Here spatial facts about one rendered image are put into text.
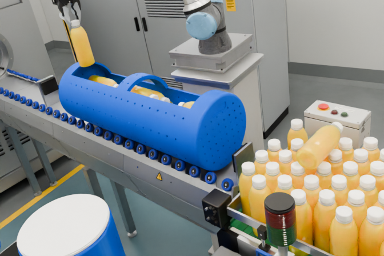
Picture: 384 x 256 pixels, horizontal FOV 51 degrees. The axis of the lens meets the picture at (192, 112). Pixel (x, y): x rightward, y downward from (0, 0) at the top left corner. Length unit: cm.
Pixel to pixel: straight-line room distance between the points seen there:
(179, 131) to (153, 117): 13
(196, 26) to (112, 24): 228
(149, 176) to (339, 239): 85
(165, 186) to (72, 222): 46
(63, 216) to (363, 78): 337
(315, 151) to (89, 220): 69
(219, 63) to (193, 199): 60
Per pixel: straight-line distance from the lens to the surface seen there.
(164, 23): 340
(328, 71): 429
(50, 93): 242
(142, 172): 172
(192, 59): 183
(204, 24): 160
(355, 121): 145
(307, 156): 120
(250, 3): 290
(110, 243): 129
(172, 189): 161
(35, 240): 132
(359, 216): 115
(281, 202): 88
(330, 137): 125
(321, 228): 118
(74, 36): 186
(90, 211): 133
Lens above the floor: 184
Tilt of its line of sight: 28 degrees down
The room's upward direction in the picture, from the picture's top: 10 degrees counter-clockwise
